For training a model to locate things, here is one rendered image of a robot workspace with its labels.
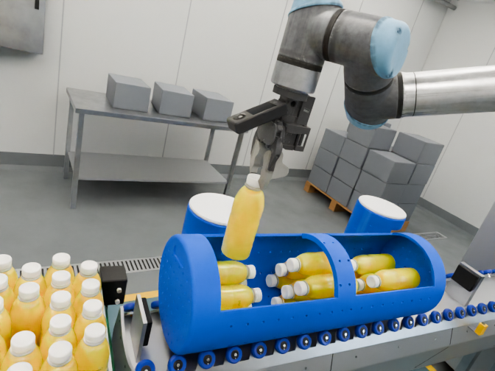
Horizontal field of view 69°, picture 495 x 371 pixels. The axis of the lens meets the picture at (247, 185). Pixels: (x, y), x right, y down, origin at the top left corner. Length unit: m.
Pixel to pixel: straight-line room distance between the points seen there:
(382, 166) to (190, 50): 2.49
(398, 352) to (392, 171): 3.04
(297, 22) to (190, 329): 0.65
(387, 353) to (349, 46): 1.06
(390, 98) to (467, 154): 5.45
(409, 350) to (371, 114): 0.97
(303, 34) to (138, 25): 3.42
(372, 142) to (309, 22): 3.86
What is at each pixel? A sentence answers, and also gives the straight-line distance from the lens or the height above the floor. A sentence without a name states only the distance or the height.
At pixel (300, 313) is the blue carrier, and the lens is 0.97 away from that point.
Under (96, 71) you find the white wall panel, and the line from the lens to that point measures 4.02.
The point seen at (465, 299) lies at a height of 0.96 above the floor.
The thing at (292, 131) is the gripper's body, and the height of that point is 1.55.
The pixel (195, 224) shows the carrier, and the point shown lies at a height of 0.99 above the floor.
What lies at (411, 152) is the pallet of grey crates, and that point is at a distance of 4.66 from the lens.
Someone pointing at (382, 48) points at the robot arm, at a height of 1.74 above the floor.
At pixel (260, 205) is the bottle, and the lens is 0.78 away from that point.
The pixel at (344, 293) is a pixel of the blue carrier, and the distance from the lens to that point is 1.04.
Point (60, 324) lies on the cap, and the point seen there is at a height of 1.10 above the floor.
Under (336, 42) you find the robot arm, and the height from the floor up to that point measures 1.73.
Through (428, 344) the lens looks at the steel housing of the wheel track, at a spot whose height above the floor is 0.86.
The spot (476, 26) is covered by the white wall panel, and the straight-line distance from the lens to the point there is 6.57.
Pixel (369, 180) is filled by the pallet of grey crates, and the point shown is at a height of 0.59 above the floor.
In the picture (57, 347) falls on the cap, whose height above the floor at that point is 1.10.
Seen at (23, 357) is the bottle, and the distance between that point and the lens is 0.84.
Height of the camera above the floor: 1.69
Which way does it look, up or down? 21 degrees down
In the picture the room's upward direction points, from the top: 16 degrees clockwise
